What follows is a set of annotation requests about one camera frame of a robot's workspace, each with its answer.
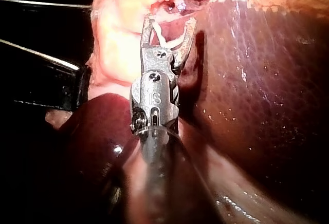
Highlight right arm instrument jaw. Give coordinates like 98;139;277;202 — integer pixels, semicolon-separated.
171;17;198;68
139;13;155;49

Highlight right arm instrument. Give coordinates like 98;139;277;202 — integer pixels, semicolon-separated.
129;46;180;135

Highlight white clip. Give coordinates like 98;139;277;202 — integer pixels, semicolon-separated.
152;23;188;51

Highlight pale fatty tissue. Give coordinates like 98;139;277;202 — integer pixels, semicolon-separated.
86;0;180;92
45;109;74;130

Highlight dark red liver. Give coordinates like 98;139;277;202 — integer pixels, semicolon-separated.
58;0;329;224

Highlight dark metal frame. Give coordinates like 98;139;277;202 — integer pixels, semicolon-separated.
0;39;90;111

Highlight thin steel wire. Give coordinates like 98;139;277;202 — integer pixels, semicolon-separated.
0;0;92;9

